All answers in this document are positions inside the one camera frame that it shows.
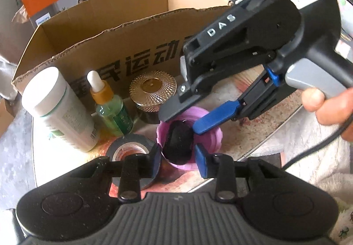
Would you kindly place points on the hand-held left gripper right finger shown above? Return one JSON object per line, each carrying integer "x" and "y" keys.
{"x": 202, "y": 163}

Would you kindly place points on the person's right hand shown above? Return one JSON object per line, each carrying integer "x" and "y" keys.
{"x": 336, "y": 112}

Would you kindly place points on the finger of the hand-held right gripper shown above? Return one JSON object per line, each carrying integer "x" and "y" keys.
{"x": 212, "y": 119}
{"x": 173, "y": 111}

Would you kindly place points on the black rounded object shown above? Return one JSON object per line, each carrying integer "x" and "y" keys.
{"x": 178, "y": 143}

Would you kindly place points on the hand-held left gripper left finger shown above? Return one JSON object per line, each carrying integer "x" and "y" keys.
{"x": 154, "y": 160}

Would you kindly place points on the purple plastic cup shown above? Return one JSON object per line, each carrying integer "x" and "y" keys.
{"x": 213, "y": 141}

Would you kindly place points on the white plastic bottle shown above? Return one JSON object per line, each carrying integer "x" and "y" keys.
{"x": 63, "y": 112}

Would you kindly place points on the black tape roll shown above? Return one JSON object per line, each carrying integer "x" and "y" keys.
{"x": 129, "y": 138}

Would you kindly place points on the green dropper bottle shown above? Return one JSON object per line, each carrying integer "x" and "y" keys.
{"x": 113, "y": 115}

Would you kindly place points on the black jar with gold lid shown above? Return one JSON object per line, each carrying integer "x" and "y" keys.
{"x": 153, "y": 87}

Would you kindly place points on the brown cardboard box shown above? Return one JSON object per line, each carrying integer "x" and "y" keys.
{"x": 110, "y": 40}

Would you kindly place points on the white fluffy blanket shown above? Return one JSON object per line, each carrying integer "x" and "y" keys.
{"x": 331, "y": 173}

